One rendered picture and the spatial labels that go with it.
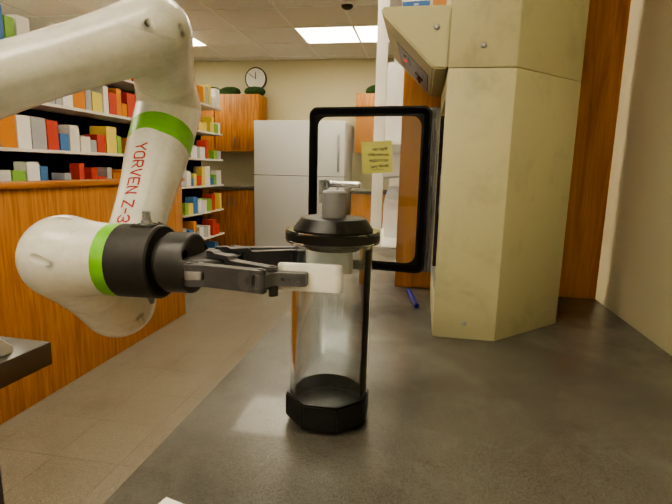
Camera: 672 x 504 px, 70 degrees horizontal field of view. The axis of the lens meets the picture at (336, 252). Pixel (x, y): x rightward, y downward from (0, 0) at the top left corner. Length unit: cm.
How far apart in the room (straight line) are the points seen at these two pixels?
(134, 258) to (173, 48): 42
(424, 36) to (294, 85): 588
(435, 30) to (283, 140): 517
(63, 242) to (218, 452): 31
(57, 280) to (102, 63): 37
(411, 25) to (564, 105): 32
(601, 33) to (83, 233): 113
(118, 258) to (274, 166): 545
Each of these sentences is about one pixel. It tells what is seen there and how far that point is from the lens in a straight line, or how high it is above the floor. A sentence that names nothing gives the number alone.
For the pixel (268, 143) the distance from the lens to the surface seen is 604.
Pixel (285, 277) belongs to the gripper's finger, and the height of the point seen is 113.
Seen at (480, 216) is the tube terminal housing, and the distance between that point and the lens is 87.
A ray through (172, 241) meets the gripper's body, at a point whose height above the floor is 115.
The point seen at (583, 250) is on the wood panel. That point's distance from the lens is 130.
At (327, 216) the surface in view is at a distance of 53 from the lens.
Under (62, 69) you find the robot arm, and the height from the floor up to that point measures 138.
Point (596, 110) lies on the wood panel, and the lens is 130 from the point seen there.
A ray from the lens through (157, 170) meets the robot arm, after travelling 88.
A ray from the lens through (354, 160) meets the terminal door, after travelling 120.
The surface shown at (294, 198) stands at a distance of 595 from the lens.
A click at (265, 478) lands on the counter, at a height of 94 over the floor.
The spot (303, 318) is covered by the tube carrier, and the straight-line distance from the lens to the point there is 54.
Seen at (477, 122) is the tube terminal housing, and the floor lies 132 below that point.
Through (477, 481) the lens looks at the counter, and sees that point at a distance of 54.
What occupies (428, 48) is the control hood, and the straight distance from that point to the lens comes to 88.
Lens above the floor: 124
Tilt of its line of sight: 10 degrees down
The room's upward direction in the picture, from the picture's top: 1 degrees clockwise
